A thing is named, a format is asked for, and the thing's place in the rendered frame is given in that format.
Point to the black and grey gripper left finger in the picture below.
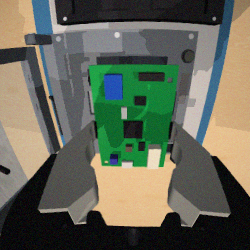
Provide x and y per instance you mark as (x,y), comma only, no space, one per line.
(61,193)

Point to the green circuit board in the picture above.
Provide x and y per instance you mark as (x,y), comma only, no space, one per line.
(133,107)

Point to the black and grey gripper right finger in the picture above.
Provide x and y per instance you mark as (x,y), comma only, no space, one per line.
(204,192)

